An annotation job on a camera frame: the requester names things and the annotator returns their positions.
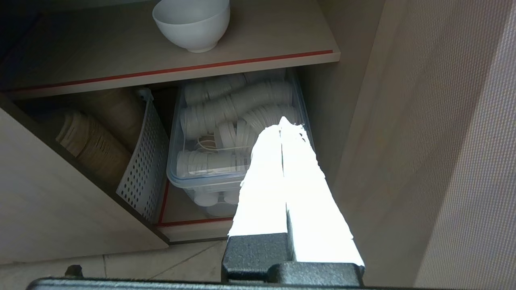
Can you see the white perforated basket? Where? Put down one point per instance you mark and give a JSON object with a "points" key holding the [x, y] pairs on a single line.
{"points": [[143, 169]]}

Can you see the stack of brown paper cups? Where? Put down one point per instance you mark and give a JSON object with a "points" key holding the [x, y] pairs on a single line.
{"points": [[94, 147]]}

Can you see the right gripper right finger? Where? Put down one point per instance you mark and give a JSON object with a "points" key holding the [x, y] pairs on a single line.
{"points": [[310, 201]]}

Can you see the wooden cabinet shelf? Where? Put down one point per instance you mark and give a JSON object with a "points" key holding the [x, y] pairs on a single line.
{"points": [[169, 44]]}

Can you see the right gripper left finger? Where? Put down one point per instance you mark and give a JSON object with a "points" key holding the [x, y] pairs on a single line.
{"points": [[262, 193]]}

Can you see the stack of white lids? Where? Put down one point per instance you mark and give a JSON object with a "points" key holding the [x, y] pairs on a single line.
{"points": [[238, 106], [262, 125], [209, 163], [213, 89]]}

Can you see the clear plastic storage box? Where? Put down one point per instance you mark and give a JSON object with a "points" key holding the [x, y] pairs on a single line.
{"points": [[225, 137]]}

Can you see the white bowl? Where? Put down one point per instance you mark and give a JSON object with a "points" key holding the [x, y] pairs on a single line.
{"points": [[192, 23]]}

